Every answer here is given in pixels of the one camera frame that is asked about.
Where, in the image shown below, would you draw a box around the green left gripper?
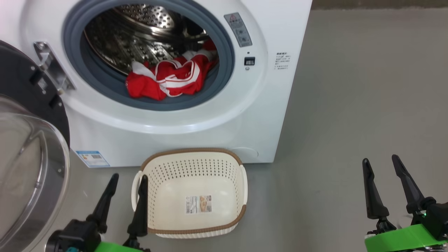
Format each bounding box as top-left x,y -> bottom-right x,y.
86,173 -> 151,252

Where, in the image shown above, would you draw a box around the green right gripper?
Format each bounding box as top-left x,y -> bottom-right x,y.
362,154 -> 448,252

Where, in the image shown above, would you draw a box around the black round glass washer door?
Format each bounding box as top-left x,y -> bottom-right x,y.
0,40 -> 70,252

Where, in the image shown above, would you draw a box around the red white-trimmed garment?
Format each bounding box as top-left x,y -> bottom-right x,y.
125,40 -> 218,101

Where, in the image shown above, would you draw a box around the cream perforated laundry basket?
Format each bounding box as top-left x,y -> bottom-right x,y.
131,148 -> 248,239

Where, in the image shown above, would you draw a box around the white front-load washing machine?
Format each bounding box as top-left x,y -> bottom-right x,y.
0,0 -> 313,168

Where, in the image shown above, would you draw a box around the metal washing machine door hinge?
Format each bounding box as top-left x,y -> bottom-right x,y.
34,41 -> 76,95

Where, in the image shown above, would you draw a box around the blue energy label sticker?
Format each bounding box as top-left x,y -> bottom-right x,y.
75,150 -> 110,168

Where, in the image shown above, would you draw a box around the round white filter cover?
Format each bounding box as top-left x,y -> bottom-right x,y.
229,147 -> 259,163

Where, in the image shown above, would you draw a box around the grey skirting board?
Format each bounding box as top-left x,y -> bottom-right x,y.
311,0 -> 448,10

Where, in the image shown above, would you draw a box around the grey warning sticker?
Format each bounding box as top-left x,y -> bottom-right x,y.
224,13 -> 253,48

